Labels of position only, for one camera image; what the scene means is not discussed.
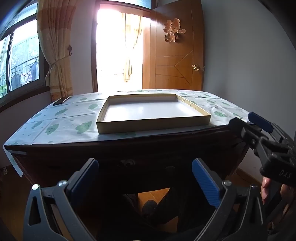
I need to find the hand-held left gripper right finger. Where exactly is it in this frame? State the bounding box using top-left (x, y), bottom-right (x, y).
top-left (191, 158), bottom-right (275, 241)

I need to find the dark wooden table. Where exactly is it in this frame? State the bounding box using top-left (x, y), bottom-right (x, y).
top-left (3, 125), bottom-right (255, 193)

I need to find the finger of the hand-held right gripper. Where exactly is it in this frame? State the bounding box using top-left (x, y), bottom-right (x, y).
top-left (248, 112), bottom-right (296, 151)
top-left (229, 117), bottom-right (270, 163)

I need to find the dark wooden door frame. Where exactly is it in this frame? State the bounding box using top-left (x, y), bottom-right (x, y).
top-left (91, 0), bottom-right (158, 93)

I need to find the wooden door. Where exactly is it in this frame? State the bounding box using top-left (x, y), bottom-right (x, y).
top-left (142, 0), bottom-right (205, 91)

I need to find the green cloud print tablecloth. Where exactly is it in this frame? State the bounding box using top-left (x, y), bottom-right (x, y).
top-left (3, 89), bottom-right (250, 178)

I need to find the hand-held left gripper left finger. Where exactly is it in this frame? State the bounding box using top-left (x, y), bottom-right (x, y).
top-left (23, 158), bottom-right (100, 241)

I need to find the paper door decoration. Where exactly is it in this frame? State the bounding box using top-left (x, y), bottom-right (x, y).
top-left (163, 19), bottom-right (186, 43)

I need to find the window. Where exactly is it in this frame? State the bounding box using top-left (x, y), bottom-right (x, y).
top-left (0, 3), bottom-right (50, 107)

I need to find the tied yellow curtain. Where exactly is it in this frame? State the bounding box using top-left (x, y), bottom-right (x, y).
top-left (37, 0), bottom-right (77, 102)

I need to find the shallow cardboard box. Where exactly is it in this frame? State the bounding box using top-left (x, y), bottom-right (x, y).
top-left (96, 93), bottom-right (212, 135)

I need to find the black smartphone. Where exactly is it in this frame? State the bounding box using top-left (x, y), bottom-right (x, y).
top-left (53, 96), bottom-right (71, 106)

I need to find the person's right hand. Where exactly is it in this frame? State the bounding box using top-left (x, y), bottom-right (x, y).
top-left (260, 176), bottom-right (296, 202)

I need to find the yellow doorway curtain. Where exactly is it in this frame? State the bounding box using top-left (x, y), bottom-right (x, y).
top-left (122, 13), bottom-right (142, 82)

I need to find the hanging laundry outside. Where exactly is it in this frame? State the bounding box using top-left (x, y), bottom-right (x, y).
top-left (11, 62), bottom-right (40, 86)

